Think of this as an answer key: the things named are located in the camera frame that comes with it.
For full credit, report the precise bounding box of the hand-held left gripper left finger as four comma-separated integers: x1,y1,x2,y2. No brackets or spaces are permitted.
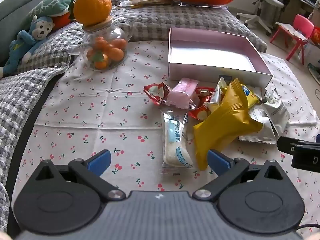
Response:
36,149,126,201

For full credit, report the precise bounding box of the red white figure snack packet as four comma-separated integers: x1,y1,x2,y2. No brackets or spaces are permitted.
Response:
144,82,173,106

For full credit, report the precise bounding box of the red bag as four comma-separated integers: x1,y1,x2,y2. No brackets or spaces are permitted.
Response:
310,26,320,46

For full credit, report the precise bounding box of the pile of small tangerines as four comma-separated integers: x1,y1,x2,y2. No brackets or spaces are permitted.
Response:
86,37,127,70

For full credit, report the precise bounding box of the white bag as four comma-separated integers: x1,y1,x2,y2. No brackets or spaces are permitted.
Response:
304,41,320,68

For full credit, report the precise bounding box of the orange round plush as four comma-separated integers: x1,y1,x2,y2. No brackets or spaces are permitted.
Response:
51,11,73,30

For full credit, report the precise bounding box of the cherry print cloth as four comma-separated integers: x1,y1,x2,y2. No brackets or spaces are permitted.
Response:
11,40,320,240

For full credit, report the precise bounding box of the wooden desk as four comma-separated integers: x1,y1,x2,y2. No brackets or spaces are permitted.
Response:
284,0,320,13

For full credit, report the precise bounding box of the pink cardboard box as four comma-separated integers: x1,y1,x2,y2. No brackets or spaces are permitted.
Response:
168,27,273,88

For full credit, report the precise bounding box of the clear bread packet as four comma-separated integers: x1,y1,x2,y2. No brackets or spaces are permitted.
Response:
160,109,198,174

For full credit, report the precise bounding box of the glass jar with wooden lid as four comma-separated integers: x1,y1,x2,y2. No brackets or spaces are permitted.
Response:
80,15,133,71

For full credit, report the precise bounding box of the grey checked blanket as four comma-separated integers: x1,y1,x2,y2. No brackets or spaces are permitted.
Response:
0,4,268,230

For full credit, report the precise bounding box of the pink snack packet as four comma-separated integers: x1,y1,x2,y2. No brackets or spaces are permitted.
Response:
162,78,199,110

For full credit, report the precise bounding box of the blue monkey plush toy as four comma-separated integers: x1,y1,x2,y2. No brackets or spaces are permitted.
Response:
0,16,55,77

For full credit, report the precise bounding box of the printed paper on chair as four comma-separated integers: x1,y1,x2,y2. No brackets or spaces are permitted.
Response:
275,22,307,40

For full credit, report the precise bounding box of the yellow blue label snack packet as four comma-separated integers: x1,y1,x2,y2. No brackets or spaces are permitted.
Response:
240,84,262,109

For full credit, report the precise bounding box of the large orange with leaves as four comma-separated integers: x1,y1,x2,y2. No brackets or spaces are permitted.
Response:
69,0,112,27

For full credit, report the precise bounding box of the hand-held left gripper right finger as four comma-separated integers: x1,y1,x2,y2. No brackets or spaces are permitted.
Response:
193,149,285,202

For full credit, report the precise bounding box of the large plain yellow snack packet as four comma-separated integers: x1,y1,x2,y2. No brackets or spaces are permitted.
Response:
194,79,264,170

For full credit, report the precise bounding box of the pink child chair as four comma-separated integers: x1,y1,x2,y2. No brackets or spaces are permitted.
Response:
269,14,315,61

